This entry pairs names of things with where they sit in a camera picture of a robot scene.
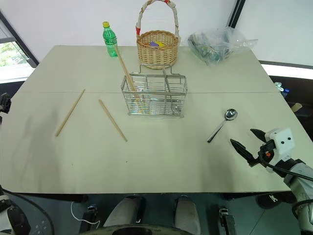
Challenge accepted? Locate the stainless steel spoon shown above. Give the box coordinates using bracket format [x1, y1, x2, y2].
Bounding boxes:
[207, 108, 239, 143]

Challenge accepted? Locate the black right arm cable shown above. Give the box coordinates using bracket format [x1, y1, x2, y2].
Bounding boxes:
[265, 162, 313, 182]

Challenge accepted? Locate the dark rounded robot torso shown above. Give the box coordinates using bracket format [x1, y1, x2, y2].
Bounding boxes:
[84, 223, 190, 235]

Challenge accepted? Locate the black caster bracket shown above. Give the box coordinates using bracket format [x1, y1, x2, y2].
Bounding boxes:
[218, 206, 236, 235]
[82, 205, 99, 232]

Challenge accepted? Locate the black window frame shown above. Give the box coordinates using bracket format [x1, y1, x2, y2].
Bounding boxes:
[0, 9, 40, 68]

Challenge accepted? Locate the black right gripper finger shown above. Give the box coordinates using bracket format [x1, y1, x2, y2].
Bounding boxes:
[250, 128, 267, 142]
[230, 138, 258, 167]

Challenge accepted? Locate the black wall post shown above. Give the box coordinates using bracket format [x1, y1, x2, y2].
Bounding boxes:
[225, 0, 246, 28]

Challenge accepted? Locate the wooden chopstick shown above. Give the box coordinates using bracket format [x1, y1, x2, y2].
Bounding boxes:
[55, 89, 86, 137]
[114, 45, 142, 101]
[98, 99, 128, 142]

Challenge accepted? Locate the green plastic bottle yellow cap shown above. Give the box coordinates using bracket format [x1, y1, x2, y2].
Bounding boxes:
[102, 21, 119, 58]

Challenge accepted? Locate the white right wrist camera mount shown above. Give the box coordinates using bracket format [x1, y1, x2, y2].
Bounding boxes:
[265, 127, 294, 163]

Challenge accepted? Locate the dark round base with buttons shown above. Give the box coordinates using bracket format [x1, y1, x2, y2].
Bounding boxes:
[0, 192, 55, 235]

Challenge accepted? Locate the clear plastic bag with parts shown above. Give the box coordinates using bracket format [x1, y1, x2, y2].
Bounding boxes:
[187, 26, 259, 67]

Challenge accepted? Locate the black and white device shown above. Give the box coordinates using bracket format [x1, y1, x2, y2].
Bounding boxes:
[0, 92, 12, 114]

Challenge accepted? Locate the black side table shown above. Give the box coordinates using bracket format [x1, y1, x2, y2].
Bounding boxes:
[268, 75, 313, 144]

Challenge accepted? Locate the thin white cable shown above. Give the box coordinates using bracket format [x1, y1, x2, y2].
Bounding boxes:
[70, 201, 101, 228]

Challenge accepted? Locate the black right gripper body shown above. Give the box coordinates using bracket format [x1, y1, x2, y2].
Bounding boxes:
[255, 139, 276, 173]

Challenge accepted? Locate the wicker basket with handle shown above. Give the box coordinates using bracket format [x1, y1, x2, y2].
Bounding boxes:
[135, 0, 181, 70]

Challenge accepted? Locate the metal wire cutlery caddy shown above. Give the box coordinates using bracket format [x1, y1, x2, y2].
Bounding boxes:
[120, 64, 189, 118]

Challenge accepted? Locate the grey rounded robot leg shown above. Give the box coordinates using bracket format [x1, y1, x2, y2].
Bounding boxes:
[174, 195, 201, 235]
[103, 195, 145, 228]

